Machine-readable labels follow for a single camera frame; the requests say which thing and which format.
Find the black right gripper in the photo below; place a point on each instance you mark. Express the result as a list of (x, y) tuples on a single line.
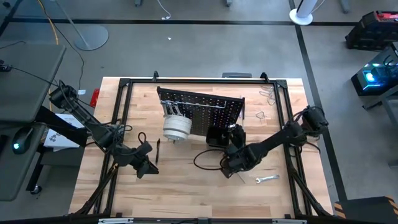
[(242, 157)]

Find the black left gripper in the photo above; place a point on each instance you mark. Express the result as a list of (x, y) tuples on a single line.
[(132, 154)]

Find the black and grey work glove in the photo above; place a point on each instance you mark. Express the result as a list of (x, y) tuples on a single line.
[(237, 135)]

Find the black metal pegboard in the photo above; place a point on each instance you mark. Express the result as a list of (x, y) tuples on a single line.
[(202, 112)]

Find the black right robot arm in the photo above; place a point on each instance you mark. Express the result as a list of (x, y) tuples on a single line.
[(280, 138)]

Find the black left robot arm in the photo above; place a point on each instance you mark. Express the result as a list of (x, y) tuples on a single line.
[(90, 124)]

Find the black pen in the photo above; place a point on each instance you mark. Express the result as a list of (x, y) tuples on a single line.
[(157, 151)]

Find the black pegboard bin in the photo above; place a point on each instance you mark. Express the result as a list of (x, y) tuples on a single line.
[(217, 137)]

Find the white pen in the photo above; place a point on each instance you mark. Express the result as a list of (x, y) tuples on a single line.
[(241, 113)]

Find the red flat object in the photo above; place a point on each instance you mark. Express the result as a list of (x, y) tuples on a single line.
[(94, 97)]

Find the white paper sheet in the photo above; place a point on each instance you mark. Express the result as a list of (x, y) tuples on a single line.
[(66, 121)]

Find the black support beam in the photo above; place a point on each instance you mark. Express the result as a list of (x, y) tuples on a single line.
[(62, 127)]

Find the white floor label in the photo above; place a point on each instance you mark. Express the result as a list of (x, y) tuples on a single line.
[(81, 92)]

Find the black caster wheel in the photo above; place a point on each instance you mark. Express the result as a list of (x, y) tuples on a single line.
[(35, 189)]

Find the black computer mouse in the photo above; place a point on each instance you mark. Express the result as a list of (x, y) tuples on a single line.
[(22, 140)]

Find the black box with striped corner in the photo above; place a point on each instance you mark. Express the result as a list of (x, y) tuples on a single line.
[(367, 211)]

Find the grey round floor stand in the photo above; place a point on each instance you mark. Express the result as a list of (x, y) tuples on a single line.
[(91, 37)]

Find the white round floor stand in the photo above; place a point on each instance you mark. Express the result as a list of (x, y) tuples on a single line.
[(300, 17)]

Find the computer with coloured lights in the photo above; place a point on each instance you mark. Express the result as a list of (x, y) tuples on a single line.
[(373, 77)]

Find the small black desk device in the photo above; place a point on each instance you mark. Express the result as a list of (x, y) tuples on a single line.
[(4, 67)]

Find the black case with red top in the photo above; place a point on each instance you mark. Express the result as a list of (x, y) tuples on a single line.
[(373, 31)]

